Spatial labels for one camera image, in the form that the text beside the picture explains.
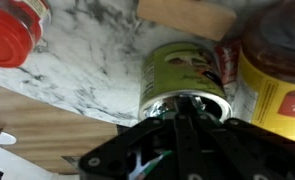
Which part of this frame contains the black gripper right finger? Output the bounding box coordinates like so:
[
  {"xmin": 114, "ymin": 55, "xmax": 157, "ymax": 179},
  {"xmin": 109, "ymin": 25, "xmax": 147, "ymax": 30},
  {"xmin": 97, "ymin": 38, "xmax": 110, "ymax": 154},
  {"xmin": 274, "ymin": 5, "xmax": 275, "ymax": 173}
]
[{"xmin": 175, "ymin": 97, "xmax": 295, "ymax": 180}]

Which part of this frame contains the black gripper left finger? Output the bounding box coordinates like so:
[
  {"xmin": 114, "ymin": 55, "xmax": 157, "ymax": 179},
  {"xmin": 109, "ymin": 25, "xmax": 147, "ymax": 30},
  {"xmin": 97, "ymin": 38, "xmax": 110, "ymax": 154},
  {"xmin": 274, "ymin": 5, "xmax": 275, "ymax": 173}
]
[{"xmin": 78, "ymin": 117, "xmax": 174, "ymax": 180}]

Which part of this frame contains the green plastic lid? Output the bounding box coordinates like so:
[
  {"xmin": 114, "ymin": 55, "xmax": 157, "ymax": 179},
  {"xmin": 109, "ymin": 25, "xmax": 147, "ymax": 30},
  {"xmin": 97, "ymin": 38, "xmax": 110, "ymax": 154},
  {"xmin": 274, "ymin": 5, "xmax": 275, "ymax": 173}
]
[{"xmin": 134, "ymin": 110, "xmax": 176, "ymax": 180}]

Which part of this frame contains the green open tin can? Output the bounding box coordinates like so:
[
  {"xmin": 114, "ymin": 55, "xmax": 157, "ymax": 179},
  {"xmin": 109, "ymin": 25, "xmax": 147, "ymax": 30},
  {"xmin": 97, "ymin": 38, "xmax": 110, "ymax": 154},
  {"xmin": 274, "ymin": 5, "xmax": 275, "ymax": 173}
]
[{"xmin": 138, "ymin": 42, "xmax": 232, "ymax": 121}]

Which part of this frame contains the red foil wrapper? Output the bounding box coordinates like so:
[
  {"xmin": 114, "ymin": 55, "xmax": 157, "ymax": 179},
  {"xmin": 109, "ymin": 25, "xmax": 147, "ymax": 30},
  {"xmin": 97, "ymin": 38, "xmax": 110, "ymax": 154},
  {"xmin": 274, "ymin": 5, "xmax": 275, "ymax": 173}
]
[{"xmin": 215, "ymin": 39, "xmax": 241, "ymax": 85}]

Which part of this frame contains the light wooden block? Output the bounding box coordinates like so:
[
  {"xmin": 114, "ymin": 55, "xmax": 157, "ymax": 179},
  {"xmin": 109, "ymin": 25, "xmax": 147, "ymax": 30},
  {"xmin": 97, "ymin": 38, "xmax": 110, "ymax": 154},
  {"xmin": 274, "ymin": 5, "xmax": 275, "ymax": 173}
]
[{"xmin": 137, "ymin": 0, "xmax": 237, "ymax": 41}]

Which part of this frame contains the red capped jar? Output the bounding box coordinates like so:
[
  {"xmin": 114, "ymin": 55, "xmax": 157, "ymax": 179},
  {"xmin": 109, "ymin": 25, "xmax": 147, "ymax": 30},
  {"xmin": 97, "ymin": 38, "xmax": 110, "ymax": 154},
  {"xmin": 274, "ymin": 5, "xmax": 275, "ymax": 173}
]
[{"xmin": 0, "ymin": 0, "xmax": 51, "ymax": 68}]

